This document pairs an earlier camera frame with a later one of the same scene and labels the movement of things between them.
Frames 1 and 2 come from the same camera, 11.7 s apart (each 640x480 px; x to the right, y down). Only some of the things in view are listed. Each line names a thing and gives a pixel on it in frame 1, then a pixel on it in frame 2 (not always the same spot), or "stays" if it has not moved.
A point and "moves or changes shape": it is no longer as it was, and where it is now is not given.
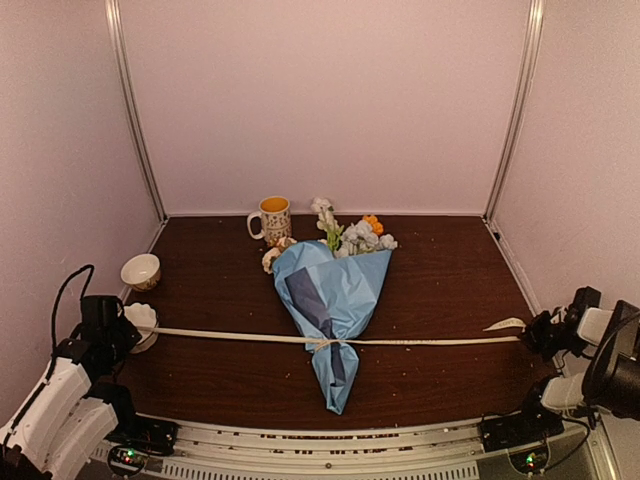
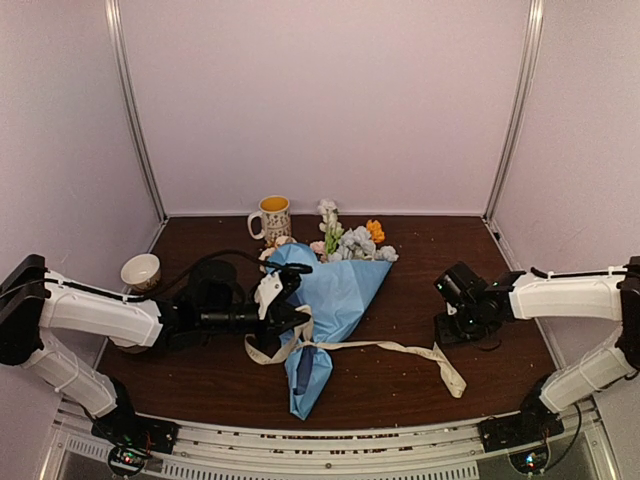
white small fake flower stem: x=327 y=221 moves or changes shape
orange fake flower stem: x=376 y=225 moves or changes shape
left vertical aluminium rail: x=131 y=90 stays
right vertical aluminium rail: x=525 y=83 stays
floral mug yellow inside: x=275 y=214 stays
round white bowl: x=142 y=271 stays
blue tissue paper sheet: x=331 y=297 moves or changes shape
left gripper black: x=130 y=334 to x=279 y=318
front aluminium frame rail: x=445 y=451 stays
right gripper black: x=533 y=336 to x=445 y=335
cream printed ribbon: x=505 y=326 moves or changes shape
